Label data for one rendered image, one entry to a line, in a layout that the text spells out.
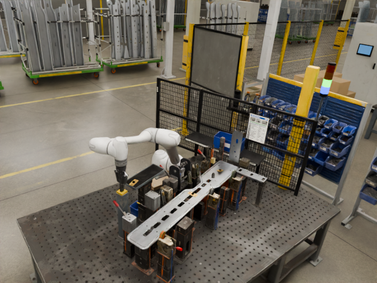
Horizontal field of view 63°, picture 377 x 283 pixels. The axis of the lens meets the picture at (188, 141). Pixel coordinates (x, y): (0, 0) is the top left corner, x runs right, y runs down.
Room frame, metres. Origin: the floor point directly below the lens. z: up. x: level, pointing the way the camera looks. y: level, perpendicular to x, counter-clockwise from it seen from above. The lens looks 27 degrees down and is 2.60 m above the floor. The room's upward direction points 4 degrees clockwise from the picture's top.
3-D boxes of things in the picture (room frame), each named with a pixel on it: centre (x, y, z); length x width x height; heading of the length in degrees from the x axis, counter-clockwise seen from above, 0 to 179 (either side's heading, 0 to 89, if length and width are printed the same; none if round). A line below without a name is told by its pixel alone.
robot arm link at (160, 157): (2.81, 0.28, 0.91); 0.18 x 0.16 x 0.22; 76
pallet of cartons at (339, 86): (6.43, -2.79, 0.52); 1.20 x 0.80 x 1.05; 128
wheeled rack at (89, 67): (8.42, 3.60, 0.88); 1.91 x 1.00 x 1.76; 128
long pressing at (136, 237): (2.12, -0.07, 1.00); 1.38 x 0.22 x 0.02; 147
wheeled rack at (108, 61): (10.01, 2.08, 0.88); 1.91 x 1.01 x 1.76; 133
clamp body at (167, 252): (1.54, 0.09, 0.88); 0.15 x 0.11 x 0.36; 57
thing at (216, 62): (4.93, -0.31, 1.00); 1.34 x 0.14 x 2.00; 41
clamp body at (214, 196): (2.09, -0.25, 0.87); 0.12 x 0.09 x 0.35; 57
